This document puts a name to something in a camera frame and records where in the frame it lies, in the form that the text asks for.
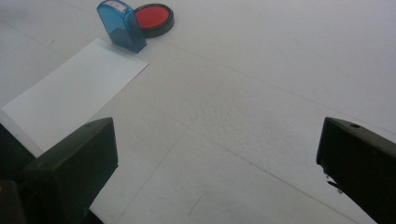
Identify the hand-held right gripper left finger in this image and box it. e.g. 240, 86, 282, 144
19, 117, 120, 224

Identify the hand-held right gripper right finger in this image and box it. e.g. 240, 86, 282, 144
316, 117, 396, 224

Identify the white paper sheet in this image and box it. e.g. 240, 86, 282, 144
1, 37, 149, 158

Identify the blue stamp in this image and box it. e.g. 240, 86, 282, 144
96, 0, 148, 54

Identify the red ink pad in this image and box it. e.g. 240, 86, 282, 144
134, 3, 176, 39

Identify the white table cover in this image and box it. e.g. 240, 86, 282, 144
0, 0, 396, 224

